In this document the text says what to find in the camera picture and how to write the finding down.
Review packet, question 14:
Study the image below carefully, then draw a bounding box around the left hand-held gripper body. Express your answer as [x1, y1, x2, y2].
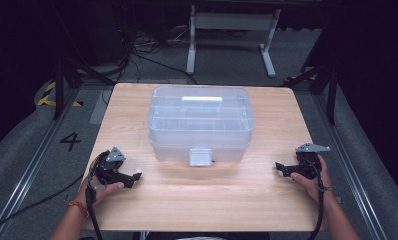
[94, 146, 127, 185]

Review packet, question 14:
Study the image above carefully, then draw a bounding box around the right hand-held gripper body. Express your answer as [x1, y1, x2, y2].
[295, 143, 331, 180]

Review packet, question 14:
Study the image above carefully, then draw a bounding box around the clear plastic storage box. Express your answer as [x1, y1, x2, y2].
[147, 85, 257, 167]

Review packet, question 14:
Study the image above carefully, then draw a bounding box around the person's right hand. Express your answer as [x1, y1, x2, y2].
[290, 154, 335, 205]

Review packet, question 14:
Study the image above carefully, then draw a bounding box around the person's left hand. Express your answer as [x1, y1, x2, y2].
[78, 159, 125, 209]

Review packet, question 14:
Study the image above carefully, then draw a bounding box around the black tripod stand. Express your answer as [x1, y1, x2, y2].
[51, 57, 117, 121]
[282, 62, 339, 127]

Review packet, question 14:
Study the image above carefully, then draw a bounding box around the yellow and black floor tape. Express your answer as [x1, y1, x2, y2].
[36, 81, 85, 108]

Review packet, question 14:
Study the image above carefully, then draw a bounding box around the metal floor rail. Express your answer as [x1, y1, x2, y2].
[311, 93, 390, 240]
[0, 87, 82, 239]

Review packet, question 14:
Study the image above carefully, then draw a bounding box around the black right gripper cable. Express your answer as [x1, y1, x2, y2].
[300, 156, 328, 240]

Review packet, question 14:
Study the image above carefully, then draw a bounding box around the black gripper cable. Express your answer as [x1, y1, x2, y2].
[85, 150, 111, 240]
[300, 156, 328, 240]

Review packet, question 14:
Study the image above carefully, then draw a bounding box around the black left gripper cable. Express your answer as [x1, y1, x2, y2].
[85, 150, 111, 240]

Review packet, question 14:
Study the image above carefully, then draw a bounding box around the red woven bracelet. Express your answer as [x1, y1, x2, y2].
[68, 200, 91, 220]

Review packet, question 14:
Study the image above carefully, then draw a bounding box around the long black floor cable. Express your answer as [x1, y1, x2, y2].
[0, 173, 86, 238]

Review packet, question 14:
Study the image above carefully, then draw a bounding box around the bundle of black floor cables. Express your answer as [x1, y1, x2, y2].
[113, 18, 199, 86]

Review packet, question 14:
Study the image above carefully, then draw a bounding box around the grey metal table frame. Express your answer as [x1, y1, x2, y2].
[185, 4, 282, 79]

